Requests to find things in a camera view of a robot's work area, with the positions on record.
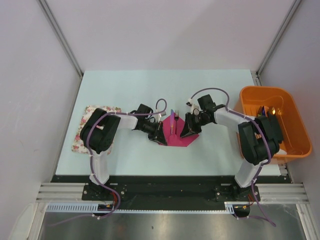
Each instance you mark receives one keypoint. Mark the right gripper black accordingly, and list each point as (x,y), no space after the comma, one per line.
(186,130)

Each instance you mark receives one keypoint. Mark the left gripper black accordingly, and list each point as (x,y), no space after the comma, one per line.
(157,134)

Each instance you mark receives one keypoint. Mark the pink paper napkin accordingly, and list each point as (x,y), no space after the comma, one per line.
(173,139)

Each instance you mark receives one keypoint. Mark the black fork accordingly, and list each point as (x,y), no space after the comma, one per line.
(176,119)

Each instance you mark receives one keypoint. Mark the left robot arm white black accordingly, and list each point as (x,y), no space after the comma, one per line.
(99,132)

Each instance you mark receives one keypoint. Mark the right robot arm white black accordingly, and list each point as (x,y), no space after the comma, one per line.
(257,137)

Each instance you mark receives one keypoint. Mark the floral cloth mat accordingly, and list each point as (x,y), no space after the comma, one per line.
(78,144)

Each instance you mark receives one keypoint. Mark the orange plastic basin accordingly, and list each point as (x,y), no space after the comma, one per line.
(296,143)

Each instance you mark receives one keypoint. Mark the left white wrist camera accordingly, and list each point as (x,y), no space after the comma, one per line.
(158,116)

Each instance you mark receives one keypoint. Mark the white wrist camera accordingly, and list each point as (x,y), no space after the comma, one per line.
(194,109)
(158,116)

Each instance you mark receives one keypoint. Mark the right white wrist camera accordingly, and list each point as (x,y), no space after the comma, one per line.
(194,109)

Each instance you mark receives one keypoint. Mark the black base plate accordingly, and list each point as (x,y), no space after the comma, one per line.
(170,193)

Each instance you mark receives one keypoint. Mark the right aluminium corner post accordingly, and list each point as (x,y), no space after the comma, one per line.
(279,34)

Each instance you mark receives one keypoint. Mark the aluminium corner post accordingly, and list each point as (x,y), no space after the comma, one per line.
(279,34)
(48,13)

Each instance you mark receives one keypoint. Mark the aluminium rail frame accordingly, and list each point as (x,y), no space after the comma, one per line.
(281,193)

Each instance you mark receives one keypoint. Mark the white cable duct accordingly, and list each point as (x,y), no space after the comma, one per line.
(96,208)

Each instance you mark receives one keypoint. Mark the left aluminium corner post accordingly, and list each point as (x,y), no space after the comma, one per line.
(48,13)

